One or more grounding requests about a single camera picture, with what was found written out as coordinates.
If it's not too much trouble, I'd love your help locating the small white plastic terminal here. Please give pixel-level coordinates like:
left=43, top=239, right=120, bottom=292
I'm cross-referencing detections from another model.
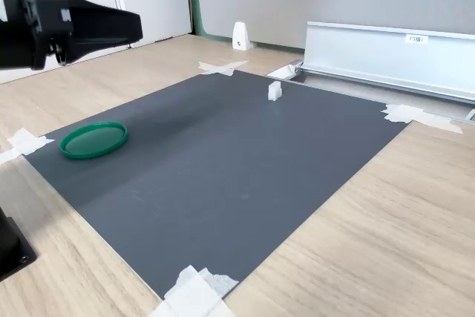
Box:
left=267, top=80, right=284, bottom=102

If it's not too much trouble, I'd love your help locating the round green lid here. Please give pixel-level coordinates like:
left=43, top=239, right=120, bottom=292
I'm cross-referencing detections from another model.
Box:
left=59, top=121, right=129, bottom=161

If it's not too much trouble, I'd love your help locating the green partition edge strip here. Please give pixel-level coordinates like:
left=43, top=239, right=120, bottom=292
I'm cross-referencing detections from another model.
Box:
left=185, top=0, right=306, bottom=50

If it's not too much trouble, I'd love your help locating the white masking tape piece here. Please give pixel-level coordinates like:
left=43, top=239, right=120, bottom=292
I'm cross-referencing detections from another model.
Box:
left=0, top=127, right=56, bottom=166
left=148, top=264, right=240, bottom=317
left=381, top=103, right=465, bottom=136
left=197, top=59, right=250, bottom=77

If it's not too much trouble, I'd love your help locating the dark grey mat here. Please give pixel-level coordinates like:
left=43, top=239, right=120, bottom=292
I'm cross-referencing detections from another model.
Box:
left=22, top=69, right=415, bottom=301

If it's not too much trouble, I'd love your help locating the small white bracket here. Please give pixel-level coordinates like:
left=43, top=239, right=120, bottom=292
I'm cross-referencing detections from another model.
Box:
left=232, top=21, right=254, bottom=52

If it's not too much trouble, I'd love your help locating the cable duct channel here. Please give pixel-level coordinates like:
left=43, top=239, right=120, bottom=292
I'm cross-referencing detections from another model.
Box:
left=266, top=59, right=475, bottom=122

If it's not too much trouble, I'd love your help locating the aluminium cable duct lid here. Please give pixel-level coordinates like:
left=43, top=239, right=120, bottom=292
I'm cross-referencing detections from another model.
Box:
left=301, top=21, right=475, bottom=105

